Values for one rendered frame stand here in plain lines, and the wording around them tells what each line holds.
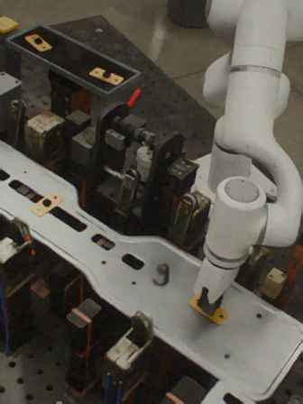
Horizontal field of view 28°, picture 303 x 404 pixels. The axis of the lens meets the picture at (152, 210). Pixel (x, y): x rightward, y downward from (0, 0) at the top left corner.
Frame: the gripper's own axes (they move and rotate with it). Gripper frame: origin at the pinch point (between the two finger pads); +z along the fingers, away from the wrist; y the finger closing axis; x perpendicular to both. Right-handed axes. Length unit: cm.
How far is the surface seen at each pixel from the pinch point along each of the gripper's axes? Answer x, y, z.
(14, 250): -38.8, 17.7, -1.7
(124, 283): -17.8, 6.2, 2.9
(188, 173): -21.7, -21.0, -8.7
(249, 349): 11.5, 2.7, 3.0
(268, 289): 7.5, -10.8, -0.3
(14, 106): -71, -13, -7
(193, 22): -169, -267, 99
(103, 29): -128, -119, 33
